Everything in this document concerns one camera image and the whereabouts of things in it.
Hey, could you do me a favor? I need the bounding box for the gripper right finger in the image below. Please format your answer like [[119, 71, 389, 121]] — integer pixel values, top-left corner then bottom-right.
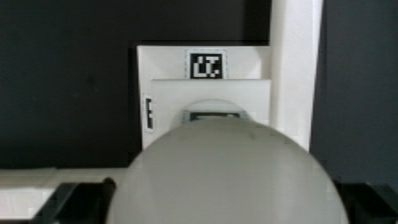
[[335, 182, 398, 224]]

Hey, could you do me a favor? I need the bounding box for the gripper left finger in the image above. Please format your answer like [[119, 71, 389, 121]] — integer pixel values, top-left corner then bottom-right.
[[28, 178, 115, 224]]

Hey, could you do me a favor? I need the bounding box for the white U-shaped frame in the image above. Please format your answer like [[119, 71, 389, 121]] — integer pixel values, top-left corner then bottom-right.
[[0, 0, 325, 224]]

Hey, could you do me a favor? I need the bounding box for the white lamp bulb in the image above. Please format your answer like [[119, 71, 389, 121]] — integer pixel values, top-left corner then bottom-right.
[[104, 99, 351, 224]]

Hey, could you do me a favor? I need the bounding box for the white lamp base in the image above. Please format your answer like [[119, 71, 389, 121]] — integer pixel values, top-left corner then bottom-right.
[[136, 45, 271, 144]]

